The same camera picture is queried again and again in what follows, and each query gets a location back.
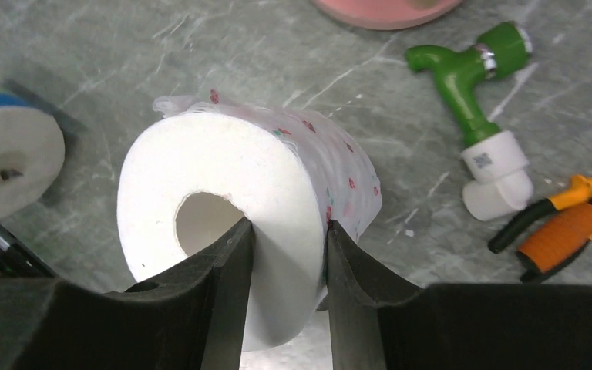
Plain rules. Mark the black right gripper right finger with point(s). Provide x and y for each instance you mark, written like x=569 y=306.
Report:
x=379 y=320

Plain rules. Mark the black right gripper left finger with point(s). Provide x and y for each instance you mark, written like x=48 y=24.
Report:
x=191 y=316

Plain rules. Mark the floral paper roll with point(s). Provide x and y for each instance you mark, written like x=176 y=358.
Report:
x=188 y=178

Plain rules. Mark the pink three-tier shelf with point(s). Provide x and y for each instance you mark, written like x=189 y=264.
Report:
x=386 y=14

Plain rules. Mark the white pipe elbow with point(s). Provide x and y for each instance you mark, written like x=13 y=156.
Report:
x=500 y=184

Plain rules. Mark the orange black pliers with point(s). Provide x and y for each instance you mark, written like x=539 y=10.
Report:
x=558 y=242

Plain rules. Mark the green pipe fitting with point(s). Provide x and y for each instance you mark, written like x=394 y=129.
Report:
x=496 y=54

